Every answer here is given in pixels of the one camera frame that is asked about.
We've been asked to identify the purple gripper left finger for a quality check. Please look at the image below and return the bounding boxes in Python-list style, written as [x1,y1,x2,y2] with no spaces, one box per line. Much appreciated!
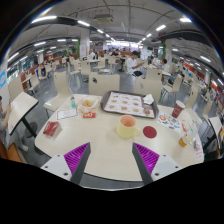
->
[40,142,92,186]

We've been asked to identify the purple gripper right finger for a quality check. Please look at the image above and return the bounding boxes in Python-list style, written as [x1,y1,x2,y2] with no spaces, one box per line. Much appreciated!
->
[131,142,183,186]

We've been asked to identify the dark red round coaster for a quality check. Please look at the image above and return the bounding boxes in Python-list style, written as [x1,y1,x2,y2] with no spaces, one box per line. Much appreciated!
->
[143,126,157,138]

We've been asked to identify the yellow ceramic mug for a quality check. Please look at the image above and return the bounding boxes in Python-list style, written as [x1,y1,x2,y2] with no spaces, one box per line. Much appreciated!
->
[116,115,140,138]

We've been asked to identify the red napkin packet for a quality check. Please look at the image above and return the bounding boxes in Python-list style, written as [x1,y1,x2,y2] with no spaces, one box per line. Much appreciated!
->
[43,121,61,137]

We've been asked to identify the printed paper placemat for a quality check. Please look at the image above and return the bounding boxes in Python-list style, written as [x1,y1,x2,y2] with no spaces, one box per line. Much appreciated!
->
[157,112,182,133]

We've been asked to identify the small red ketchup packet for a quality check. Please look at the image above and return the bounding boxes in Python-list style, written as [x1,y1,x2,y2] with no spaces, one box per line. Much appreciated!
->
[83,112,96,118]

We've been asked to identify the white paper card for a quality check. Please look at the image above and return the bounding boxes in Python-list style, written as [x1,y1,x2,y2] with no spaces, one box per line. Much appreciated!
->
[57,108,78,120]

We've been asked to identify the glass of orange drink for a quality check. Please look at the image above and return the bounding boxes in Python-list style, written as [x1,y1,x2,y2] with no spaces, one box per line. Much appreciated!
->
[179,129,195,147]

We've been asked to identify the small clear bottle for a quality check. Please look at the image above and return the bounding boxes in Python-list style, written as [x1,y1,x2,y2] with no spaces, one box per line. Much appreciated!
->
[70,96,76,108]

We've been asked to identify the plastic bag of fries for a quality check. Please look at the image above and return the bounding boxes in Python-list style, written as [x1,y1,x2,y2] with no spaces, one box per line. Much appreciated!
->
[78,96,100,113]

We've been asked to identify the crumpled white napkin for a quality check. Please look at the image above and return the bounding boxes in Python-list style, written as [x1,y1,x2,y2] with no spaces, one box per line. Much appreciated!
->
[143,94,154,104]

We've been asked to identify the red paper cup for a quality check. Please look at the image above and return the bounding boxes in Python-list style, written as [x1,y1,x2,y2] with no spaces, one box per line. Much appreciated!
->
[172,100,185,118]

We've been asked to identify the brown food tray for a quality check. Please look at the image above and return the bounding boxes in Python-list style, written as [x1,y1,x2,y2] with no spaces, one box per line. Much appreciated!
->
[100,91,159,119]

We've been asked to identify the beige chair left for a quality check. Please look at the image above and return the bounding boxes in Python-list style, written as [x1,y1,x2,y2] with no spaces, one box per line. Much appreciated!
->
[43,71,71,112]

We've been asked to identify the beige chair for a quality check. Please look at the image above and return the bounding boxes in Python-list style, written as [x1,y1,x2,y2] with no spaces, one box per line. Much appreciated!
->
[43,71,71,112]
[134,78,162,103]
[89,73,120,96]

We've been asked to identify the beige chair right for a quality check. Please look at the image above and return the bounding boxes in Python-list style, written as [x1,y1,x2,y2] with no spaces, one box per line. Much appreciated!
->
[134,78,162,103]

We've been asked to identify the side table left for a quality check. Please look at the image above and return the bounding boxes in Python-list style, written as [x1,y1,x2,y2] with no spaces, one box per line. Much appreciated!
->
[8,92,38,137]

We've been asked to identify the beige chair centre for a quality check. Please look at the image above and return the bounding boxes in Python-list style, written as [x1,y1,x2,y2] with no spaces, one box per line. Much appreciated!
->
[89,73,120,96]

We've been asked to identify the seated person white shirt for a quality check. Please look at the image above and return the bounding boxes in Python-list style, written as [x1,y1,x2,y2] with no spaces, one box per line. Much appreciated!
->
[126,51,143,77]

